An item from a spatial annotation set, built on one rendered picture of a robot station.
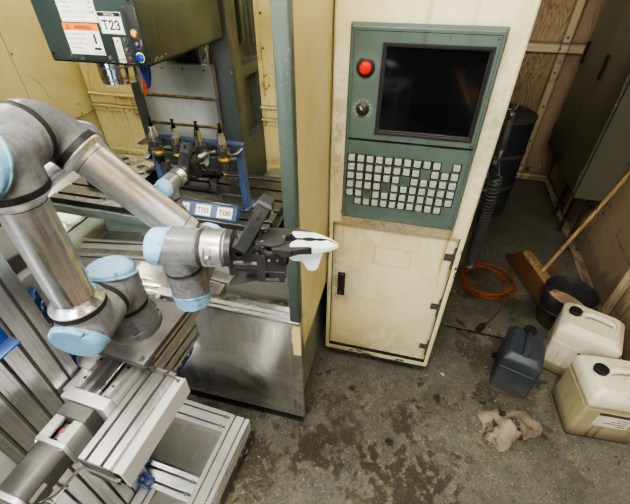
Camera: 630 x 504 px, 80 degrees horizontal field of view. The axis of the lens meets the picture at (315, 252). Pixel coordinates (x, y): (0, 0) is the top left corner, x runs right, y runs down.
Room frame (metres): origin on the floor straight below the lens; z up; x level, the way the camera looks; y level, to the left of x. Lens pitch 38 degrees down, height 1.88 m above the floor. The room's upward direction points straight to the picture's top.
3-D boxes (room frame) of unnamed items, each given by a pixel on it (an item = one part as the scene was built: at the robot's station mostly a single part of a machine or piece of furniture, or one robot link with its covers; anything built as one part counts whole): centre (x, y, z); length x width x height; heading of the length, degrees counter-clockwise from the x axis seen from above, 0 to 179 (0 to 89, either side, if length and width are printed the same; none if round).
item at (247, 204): (1.59, 0.34, 1.05); 0.10 x 0.05 x 0.30; 166
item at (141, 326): (0.72, 0.52, 1.09); 0.15 x 0.15 x 0.10
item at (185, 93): (2.27, 0.79, 1.16); 0.48 x 0.05 x 0.51; 76
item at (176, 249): (0.57, 0.27, 1.43); 0.11 x 0.08 x 0.09; 87
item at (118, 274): (0.71, 0.52, 1.20); 0.13 x 0.12 x 0.14; 177
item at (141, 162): (1.87, 0.98, 0.97); 0.29 x 0.23 x 0.05; 76
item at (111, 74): (1.84, 0.90, 1.48); 0.16 x 0.16 x 0.12
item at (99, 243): (1.40, 0.80, 0.70); 0.90 x 0.30 x 0.16; 76
